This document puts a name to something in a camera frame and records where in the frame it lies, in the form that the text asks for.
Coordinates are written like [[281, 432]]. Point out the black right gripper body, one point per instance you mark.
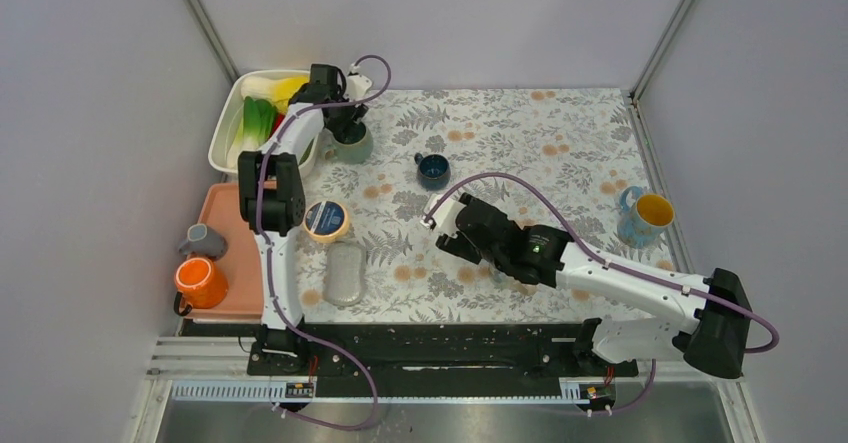
[[499, 258]]

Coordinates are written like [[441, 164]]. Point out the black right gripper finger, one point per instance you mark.
[[453, 245], [465, 250]]

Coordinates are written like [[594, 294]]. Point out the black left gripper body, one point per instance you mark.
[[345, 117]]

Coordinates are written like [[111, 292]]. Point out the green glazed mug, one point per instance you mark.
[[354, 146]]

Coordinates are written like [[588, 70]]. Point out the dark blue ribbed cup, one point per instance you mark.
[[433, 171]]

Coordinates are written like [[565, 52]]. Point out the blue butterfly mug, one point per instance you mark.
[[644, 217]]

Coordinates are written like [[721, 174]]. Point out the small grey cup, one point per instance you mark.
[[204, 241]]

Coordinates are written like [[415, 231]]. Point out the beige seahorse mug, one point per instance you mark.
[[503, 282]]

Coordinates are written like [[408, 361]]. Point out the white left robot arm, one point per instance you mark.
[[272, 198]]

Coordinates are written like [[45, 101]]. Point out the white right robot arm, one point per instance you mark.
[[700, 320]]

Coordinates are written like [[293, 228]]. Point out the orange mug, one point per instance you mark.
[[199, 285]]

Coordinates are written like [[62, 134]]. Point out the toy green cucumber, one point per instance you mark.
[[307, 158]]

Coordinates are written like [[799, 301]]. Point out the toy red pepper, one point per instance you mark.
[[279, 119]]

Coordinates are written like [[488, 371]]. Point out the toy napa cabbage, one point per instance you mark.
[[277, 92]]

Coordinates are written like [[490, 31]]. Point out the toy bok choy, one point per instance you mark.
[[258, 118]]

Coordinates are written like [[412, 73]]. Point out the floral table mat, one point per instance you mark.
[[540, 156]]

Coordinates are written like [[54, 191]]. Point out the white vegetable tub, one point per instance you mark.
[[230, 117]]

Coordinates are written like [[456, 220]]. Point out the pink plastic tray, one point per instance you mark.
[[240, 265]]

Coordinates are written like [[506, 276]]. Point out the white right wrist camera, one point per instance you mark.
[[442, 220]]

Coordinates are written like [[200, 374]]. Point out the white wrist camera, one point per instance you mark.
[[357, 86], [442, 220]]

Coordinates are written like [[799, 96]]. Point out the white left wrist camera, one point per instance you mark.
[[357, 86]]

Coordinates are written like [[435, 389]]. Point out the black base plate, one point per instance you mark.
[[435, 361]]

